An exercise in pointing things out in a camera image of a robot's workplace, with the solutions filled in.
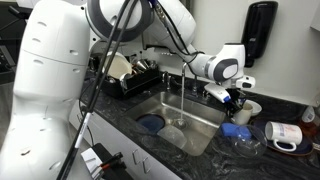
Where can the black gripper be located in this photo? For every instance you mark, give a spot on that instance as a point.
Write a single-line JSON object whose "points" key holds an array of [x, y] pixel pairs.
{"points": [[233, 101]]}

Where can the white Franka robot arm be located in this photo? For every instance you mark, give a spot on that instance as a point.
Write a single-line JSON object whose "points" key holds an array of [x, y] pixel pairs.
{"points": [[53, 83]]}

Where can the stainless steel sink basin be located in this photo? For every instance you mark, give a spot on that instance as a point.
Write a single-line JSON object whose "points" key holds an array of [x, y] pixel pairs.
{"points": [[200, 116]]}

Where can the chrome sink faucet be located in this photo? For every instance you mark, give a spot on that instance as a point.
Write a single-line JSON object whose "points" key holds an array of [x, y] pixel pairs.
{"points": [[195, 87]]}

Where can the small white bowl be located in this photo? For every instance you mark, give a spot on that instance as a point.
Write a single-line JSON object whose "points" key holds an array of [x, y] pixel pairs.
{"points": [[257, 107]]}

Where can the blue sponge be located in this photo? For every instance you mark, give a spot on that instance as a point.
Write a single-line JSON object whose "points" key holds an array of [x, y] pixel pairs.
{"points": [[235, 131]]}

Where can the clear glass bowl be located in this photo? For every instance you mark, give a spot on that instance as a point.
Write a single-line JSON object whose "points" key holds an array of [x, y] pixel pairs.
{"points": [[251, 146]]}

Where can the white printed mug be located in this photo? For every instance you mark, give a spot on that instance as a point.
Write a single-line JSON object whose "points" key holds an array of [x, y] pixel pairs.
{"points": [[285, 133]]}

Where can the clear plastic container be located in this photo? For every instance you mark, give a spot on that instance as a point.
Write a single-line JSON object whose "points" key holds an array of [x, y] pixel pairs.
{"points": [[172, 136]]}

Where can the amber liquid bottle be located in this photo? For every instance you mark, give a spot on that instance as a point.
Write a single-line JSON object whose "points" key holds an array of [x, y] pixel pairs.
{"points": [[309, 118]]}

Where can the chrome side sprayer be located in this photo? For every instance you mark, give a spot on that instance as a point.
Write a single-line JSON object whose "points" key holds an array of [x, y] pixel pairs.
{"points": [[166, 80]]}

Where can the dark blue plate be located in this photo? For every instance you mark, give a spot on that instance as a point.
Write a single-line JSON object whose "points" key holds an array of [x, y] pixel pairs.
{"points": [[306, 146]]}

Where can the blue round plate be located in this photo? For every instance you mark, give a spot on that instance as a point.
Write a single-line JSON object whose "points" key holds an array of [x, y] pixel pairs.
{"points": [[150, 122]]}

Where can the metal cups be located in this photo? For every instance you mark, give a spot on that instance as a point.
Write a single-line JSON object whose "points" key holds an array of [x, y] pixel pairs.
{"points": [[143, 65]]}

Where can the black dish rack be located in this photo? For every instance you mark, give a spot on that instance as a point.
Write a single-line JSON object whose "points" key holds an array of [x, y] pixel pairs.
{"points": [[135, 85]]}

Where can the white plate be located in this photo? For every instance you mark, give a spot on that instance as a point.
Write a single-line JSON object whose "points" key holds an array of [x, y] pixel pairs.
{"points": [[118, 66]]}

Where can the white base cabinets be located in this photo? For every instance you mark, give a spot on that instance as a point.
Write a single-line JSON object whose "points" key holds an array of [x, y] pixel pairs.
{"points": [[106, 136]]}

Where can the black and white device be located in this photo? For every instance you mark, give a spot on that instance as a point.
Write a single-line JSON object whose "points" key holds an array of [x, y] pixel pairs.
{"points": [[105, 163]]}

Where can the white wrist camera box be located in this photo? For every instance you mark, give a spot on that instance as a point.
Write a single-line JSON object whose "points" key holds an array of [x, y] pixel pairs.
{"points": [[217, 92]]}

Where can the black wall soap dispenser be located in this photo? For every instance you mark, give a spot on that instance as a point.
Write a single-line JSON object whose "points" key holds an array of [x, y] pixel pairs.
{"points": [[261, 30]]}

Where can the black camera on mount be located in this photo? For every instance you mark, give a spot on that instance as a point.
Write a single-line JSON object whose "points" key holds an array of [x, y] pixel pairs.
{"points": [[16, 11]]}

